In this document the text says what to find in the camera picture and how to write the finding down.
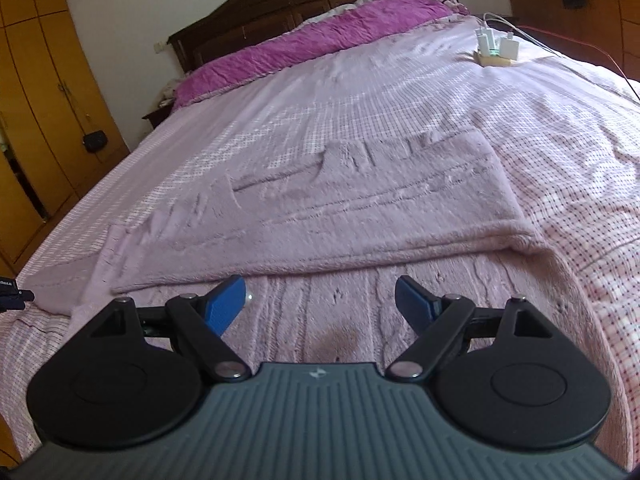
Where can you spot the lilac knitted cardigan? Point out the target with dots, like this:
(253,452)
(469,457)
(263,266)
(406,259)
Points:
(321,241)

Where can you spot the orange wooden wardrobe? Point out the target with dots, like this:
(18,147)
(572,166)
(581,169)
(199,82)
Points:
(49,100)

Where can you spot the power strip with white chargers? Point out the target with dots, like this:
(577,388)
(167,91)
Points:
(494,50)

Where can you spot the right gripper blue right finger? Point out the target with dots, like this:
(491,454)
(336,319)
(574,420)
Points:
(419,307)

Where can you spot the small black hanging bag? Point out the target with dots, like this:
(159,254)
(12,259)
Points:
(94,141)

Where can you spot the wooden side cabinet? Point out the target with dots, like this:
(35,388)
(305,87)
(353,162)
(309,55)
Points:
(603,32)

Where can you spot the dark wooden nightstand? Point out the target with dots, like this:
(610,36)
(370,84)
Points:
(156,117)

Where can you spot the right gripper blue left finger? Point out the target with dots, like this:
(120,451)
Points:
(220,307)

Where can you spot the dark wooden headboard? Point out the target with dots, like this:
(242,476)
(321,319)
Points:
(237,24)

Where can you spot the magenta crinkled pillow cover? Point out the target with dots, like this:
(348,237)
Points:
(352,28)

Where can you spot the pink checked bedspread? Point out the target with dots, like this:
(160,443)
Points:
(566,134)

